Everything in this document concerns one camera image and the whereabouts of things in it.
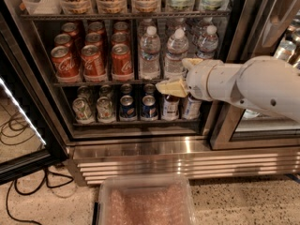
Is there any green soda can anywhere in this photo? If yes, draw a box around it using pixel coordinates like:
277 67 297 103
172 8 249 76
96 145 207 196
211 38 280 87
72 97 95 124
97 97 115 123

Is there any stainless steel fridge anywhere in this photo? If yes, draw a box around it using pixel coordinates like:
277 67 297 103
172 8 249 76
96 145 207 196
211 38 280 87
0 0 300 187

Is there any second row left cola can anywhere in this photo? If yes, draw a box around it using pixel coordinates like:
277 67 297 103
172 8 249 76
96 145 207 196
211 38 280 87
54 33 76 52

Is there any right tea bottle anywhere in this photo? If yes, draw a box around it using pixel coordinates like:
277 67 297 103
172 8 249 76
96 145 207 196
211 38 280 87
182 95 202 120

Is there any second row right cola can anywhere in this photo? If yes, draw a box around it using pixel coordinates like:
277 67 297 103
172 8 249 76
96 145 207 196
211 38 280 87
111 32 130 46

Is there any blue pepsi can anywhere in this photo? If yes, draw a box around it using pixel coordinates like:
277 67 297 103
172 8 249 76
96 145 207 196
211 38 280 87
142 95 158 121
119 95 137 121

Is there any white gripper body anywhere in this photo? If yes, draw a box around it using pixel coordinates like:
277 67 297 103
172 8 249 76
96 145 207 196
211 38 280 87
186 60 223 101

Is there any left blue pepsi can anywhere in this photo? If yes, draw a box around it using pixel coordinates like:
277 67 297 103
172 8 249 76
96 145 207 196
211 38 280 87
119 95 137 121

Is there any tea bottle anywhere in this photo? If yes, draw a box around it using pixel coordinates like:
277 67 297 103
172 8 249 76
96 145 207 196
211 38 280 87
182 95 202 120
162 95 180 121

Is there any left tea bottle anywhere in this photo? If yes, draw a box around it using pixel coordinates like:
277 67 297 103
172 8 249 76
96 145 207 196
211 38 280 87
162 95 180 121

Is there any right green soda can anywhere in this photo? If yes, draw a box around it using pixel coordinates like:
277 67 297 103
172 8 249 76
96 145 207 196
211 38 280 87
97 97 115 123

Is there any clear plastic bin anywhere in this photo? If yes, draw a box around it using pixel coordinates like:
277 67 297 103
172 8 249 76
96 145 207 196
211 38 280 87
97 173 197 225

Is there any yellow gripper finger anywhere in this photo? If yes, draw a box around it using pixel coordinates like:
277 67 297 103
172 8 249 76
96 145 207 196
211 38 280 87
182 58 203 69
156 78 188 98

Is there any white empty shelf tray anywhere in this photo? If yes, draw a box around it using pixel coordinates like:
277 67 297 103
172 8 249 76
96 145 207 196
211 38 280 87
22 0 62 15

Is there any front left cola can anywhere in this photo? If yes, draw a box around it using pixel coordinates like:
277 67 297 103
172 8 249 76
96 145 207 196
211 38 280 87
51 46 81 83

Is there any second row middle cola can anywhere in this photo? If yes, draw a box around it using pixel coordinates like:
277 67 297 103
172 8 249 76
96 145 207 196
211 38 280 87
85 32 103 49

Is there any open fridge door left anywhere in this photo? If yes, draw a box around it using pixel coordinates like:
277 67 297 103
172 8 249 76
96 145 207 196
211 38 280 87
0 0 67 185

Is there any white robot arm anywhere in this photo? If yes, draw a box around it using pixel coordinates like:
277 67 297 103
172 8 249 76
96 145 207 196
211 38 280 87
156 56 300 122

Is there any right blue pepsi can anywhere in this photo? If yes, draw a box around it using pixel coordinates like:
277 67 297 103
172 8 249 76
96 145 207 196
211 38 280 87
142 95 158 121

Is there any second row cola can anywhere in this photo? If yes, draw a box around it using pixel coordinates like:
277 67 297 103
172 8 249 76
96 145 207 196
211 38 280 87
111 32 130 46
85 32 103 49
54 33 76 52

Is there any water bottle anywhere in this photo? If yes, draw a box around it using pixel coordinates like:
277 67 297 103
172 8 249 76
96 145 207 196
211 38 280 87
196 25 218 60
139 26 160 80
164 28 189 78

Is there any front middle cola can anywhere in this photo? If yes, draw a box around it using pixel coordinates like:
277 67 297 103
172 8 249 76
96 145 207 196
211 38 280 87
81 45 107 83

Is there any front right cola can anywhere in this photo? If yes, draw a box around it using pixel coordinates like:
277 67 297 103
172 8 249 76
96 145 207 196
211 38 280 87
112 44 134 81

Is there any left green soda can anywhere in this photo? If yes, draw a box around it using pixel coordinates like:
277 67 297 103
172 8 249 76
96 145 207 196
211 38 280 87
72 97 95 124

